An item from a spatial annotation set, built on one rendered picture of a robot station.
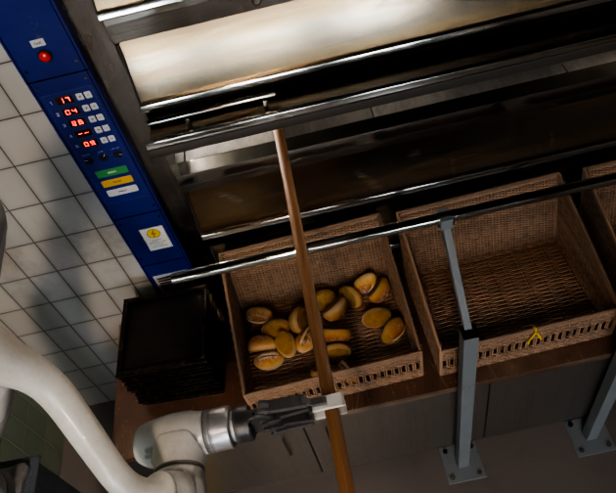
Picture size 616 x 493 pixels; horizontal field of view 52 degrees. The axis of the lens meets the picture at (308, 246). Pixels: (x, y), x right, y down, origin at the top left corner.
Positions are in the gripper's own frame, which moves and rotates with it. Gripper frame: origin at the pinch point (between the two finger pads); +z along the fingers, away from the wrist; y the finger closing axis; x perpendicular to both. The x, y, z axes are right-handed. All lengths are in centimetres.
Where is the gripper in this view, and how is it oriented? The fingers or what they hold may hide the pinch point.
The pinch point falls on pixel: (329, 405)
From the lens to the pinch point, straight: 135.0
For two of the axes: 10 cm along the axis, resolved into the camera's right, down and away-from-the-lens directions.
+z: 9.8, -2.2, -0.3
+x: 1.4, 7.5, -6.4
